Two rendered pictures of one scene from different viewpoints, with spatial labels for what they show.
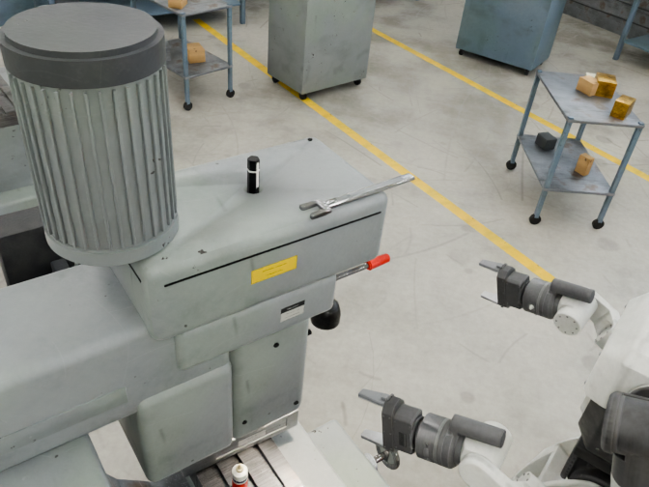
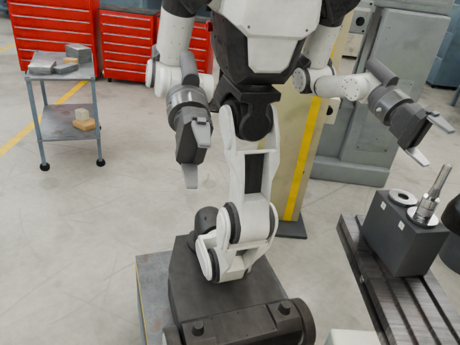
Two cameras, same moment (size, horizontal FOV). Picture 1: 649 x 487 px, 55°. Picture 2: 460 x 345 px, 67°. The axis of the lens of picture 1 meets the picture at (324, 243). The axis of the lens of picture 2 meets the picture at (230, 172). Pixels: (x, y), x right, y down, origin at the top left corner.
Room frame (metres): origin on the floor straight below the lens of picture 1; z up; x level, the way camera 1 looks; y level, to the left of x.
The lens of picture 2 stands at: (1.69, -0.08, 1.77)
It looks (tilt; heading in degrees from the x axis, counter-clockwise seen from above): 31 degrees down; 214
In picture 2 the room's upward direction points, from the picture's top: 7 degrees clockwise
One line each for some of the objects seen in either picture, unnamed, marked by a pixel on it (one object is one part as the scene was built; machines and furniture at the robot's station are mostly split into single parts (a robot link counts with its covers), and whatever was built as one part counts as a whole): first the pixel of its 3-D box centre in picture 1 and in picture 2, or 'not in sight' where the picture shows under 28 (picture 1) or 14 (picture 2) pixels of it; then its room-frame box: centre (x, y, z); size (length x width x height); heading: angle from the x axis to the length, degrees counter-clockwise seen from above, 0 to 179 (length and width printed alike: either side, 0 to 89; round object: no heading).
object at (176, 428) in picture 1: (166, 385); not in sight; (0.81, 0.29, 1.47); 0.24 x 0.19 x 0.26; 38
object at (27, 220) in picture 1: (52, 252); not in sight; (1.01, 0.58, 1.62); 0.20 x 0.09 x 0.21; 128
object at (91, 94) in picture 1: (99, 137); not in sight; (0.78, 0.33, 2.05); 0.20 x 0.20 x 0.32
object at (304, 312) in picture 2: not in sight; (298, 323); (0.70, -0.31, 0.50); 0.20 x 0.05 x 0.20; 57
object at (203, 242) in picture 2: not in sight; (223, 254); (0.77, -0.69, 0.68); 0.21 x 0.20 x 0.13; 57
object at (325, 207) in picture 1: (361, 192); not in sight; (0.94, -0.06, 1.89); 0.24 x 0.04 x 0.01; 129
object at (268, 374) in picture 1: (248, 350); not in sight; (0.93, 0.14, 1.47); 0.21 x 0.19 x 0.32; 38
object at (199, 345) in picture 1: (232, 283); not in sight; (0.90, 0.17, 1.68); 0.34 x 0.24 x 0.10; 128
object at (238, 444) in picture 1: (231, 418); not in sight; (1.07, 0.21, 1.02); 0.35 x 0.15 x 0.11; 126
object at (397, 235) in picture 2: not in sight; (400, 229); (0.59, -0.12, 1.07); 0.22 x 0.12 x 0.20; 49
